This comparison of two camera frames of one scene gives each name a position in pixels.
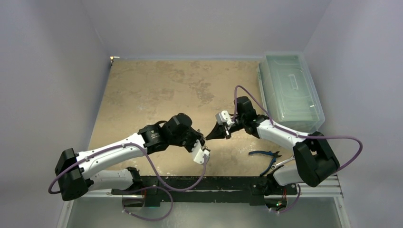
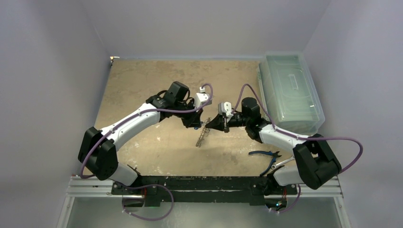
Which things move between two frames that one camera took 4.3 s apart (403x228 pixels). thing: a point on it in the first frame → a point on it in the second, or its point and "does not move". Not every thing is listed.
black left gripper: [196, 136] → [194, 119]
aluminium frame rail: [330, 191] does not move
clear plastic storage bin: [290, 95] does not move
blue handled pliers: [265, 153] does not move
